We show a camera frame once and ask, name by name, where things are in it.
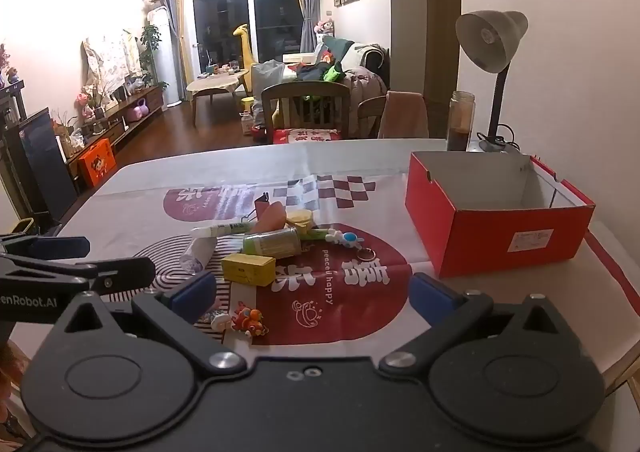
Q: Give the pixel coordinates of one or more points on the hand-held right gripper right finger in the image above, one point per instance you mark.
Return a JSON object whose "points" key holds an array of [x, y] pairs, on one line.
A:
{"points": [[430, 292]]}

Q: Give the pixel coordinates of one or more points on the red white printed tablecloth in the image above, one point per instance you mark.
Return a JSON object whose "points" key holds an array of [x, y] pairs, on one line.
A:
{"points": [[350, 167]]}

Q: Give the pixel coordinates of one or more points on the pile of clothes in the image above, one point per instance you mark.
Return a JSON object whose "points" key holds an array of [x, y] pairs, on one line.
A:
{"points": [[312, 72]]}

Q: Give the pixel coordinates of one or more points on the black flat panel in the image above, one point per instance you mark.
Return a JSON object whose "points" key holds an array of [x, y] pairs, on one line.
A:
{"points": [[45, 157]]}

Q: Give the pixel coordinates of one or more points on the white tower air conditioner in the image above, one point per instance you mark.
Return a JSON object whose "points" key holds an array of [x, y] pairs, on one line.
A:
{"points": [[167, 57]]}

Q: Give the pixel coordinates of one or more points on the glass sliding door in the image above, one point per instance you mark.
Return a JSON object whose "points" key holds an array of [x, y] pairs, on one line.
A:
{"points": [[225, 17]]}

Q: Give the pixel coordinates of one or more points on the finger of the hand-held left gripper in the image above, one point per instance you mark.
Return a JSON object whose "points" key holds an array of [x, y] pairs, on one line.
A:
{"points": [[130, 271], [60, 247]]}

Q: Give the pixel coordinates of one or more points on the grey desk lamp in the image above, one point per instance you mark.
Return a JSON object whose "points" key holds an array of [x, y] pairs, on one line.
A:
{"points": [[492, 39]]}

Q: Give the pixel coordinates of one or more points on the wooden cabinet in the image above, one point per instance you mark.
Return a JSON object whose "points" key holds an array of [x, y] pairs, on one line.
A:
{"points": [[145, 99]]}

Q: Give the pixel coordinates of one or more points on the green bottle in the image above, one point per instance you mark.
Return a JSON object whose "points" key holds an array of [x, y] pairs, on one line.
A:
{"points": [[272, 243]]}

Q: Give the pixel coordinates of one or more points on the glass jar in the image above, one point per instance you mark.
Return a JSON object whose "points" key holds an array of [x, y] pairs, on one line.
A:
{"points": [[460, 132]]}

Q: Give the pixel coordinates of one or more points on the yellow stool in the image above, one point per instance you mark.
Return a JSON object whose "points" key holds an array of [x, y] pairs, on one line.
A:
{"points": [[247, 103]]}

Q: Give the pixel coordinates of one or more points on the pink bag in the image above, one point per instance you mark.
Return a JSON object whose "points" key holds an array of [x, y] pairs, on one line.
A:
{"points": [[136, 112]]}

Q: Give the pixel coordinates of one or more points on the wooden slatted chair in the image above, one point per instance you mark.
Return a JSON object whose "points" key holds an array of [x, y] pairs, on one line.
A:
{"points": [[305, 89]]}

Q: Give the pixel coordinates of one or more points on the yellow-green round container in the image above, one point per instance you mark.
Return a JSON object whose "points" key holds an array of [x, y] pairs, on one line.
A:
{"points": [[298, 218]]}

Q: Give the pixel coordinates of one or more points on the white glue tube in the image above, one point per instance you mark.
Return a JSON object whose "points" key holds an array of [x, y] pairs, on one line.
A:
{"points": [[220, 231]]}

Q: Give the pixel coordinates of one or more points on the pink towel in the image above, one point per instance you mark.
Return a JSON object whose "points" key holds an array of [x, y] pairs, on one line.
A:
{"points": [[402, 114]]}

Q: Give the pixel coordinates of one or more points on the orange toy figure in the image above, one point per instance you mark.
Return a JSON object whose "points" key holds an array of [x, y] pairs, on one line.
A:
{"points": [[250, 319]]}

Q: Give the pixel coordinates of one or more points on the beige sofa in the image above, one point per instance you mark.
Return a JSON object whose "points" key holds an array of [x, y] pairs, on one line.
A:
{"points": [[372, 59]]}

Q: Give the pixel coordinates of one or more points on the grey curtain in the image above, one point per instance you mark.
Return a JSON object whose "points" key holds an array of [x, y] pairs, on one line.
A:
{"points": [[306, 2], [177, 32]]}

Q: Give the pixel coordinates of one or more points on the white patterned wall cloth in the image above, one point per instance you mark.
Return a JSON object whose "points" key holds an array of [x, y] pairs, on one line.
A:
{"points": [[110, 62]]}

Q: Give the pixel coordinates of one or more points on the white plastic bag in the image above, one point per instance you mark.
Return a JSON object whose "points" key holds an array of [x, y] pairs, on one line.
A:
{"points": [[267, 77]]}

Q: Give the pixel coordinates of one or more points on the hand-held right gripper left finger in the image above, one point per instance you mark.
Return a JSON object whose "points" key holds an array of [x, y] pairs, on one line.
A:
{"points": [[192, 289]]}

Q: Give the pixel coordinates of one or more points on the white toy figure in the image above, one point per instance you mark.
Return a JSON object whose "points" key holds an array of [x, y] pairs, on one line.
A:
{"points": [[220, 321]]}

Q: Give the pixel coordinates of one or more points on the orange box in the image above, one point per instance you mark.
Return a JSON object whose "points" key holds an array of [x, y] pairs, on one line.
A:
{"points": [[97, 164]]}

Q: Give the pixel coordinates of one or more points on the yellow giraffe toy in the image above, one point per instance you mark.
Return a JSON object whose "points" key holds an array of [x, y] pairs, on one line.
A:
{"points": [[243, 44]]}

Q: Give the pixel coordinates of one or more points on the yellow box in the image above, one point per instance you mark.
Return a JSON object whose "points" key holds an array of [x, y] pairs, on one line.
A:
{"points": [[247, 271]]}

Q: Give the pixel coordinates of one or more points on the wooden coffee table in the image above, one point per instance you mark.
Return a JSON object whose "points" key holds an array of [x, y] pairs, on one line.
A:
{"points": [[215, 81]]}

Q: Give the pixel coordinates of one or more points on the red seat cushion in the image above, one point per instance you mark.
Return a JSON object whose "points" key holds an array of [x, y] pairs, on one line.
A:
{"points": [[305, 135]]}

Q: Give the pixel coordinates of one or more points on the red shoebox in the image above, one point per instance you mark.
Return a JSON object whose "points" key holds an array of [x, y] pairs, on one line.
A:
{"points": [[480, 242]]}

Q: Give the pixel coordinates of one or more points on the pink plush toy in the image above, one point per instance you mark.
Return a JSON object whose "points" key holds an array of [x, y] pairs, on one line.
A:
{"points": [[324, 27]]}

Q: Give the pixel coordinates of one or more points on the green houseplant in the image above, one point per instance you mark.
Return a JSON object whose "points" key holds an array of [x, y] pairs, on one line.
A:
{"points": [[150, 39]]}

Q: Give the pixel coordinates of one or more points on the plastic bottle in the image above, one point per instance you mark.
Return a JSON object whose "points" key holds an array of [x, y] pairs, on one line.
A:
{"points": [[246, 124]]}

